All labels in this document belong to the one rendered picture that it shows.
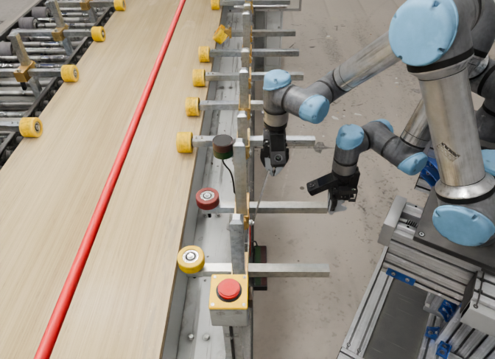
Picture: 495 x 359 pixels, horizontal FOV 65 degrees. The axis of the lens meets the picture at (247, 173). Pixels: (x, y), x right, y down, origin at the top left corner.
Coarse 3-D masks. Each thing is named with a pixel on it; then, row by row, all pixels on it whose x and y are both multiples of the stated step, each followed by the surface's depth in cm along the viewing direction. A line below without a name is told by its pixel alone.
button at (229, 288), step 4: (224, 280) 72; (228, 280) 72; (232, 280) 72; (220, 284) 72; (224, 284) 72; (228, 284) 72; (232, 284) 72; (236, 284) 72; (220, 288) 71; (224, 288) 71; (228, 288) 71; (232, 288) 71; (236, 288) 71; (220, 292) 70; (224, 292) 70; (228, 292) 70; (232, 292) 70; (236, 292) 70; (224, 296) 70; (228, 296) 70; (232, 296) 70
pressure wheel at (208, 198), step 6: (198, 192) 135; (204, 192) 135; (210, 192) 135; (216, 192) 135; (198, 198) 133; (204, 198) 133; (210, 198) 133; (216, 198) 133; (198, 204) 133; (204, 204) 131; (210, 204) 131; (216, 204) 133; (210, 216) 140
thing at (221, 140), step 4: (216, 136) 114; (220, 136) 114; (224, 136) 114; (228, 136) 114; (216, 140) 113; (220, 140) 113; (224, 140) 113; (228, 140) 112; (216, 144) 111; (220, 144) 111; (224, 144) 111; (232, 156) 115; (232, 160) 116; (224, 164) 119; (228, 168) 120; (232, 176) 122; (232, 180) 123
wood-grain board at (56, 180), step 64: (128, 0) 279; (192, 0) 277; (128, 64) 207; (192, 64) 206; (64, 128) 165; (192, 128) 164; (0, 192) 137; (64, 192) 137; (128, 192) 136; (0, 256) 117; (64, 256) 117; (128, 256) 116; (0, 320) 102; (64, 320) 102; (128, 320) 102
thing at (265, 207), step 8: (216, 208) 136; (224, 208) 136; (232, 208) 136; (264, 208) 136; (272, 208) 136; (280, 208) 135; (288, 208) 135; (296, 208) 135; (304, 208) 135; (312, 208) 135; (320, 208) 135
